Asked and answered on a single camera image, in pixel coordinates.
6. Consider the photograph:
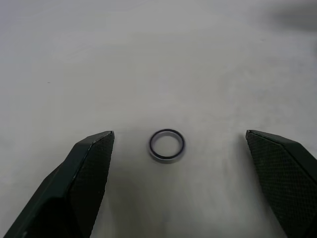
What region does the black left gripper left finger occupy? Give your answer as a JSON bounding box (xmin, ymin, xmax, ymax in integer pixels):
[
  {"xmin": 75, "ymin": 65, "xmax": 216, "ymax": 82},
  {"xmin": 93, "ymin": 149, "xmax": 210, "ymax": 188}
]
[{"xmin": 0, "ymin": 130, "xmax": 115, "ymax": 238}]

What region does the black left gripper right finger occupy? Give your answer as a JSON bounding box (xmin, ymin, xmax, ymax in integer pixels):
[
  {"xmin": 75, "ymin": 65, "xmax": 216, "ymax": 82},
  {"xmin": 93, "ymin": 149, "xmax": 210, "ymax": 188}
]
[{"xmin": 245, "ymin": 129, "xmax": 317, "ymax": 238}]

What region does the small silver black-edged ring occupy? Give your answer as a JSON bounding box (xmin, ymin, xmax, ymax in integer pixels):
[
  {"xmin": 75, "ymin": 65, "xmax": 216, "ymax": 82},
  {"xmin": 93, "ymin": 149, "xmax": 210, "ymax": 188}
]
[{"xmin": 149, "ymin": 128, "xmax": 186, "ymax": 165}]

